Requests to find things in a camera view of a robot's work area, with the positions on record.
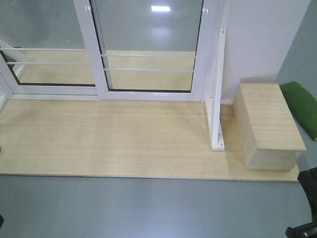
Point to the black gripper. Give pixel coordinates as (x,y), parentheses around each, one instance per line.
(308,181)

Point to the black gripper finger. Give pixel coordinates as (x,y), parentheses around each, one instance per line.
(1,221)

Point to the white sliding glass door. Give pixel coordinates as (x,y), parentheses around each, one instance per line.
(157,50)

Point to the white fixed glass door panel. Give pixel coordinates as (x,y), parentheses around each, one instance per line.
(49,49)

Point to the light wooden box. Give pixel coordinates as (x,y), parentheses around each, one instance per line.
(269,136)

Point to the green sandbag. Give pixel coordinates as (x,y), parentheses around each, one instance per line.
(302,105)

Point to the white diagonal support brace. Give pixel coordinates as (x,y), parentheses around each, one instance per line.
(213,103)

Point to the light wooden base platform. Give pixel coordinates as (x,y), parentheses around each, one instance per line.
(128,139)

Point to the white partition wall panel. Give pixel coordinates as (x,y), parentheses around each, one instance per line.
(258,37)

